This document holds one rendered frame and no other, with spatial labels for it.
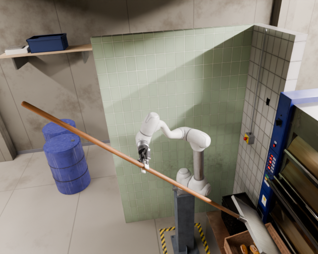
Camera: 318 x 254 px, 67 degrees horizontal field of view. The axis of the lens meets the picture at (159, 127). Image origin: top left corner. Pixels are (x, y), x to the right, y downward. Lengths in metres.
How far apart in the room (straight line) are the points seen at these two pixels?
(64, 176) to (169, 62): 2.63
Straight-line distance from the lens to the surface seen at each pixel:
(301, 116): 2.13
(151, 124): 1.72
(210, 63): 2.66
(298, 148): 2.21
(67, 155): 4.04
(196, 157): 2.28
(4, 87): 5.48
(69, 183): 4.35
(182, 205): 2.83
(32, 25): 4.99
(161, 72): 2.56
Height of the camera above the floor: 2.95
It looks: 30 degrees down
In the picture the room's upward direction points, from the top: 4 degrees counter-clockwise
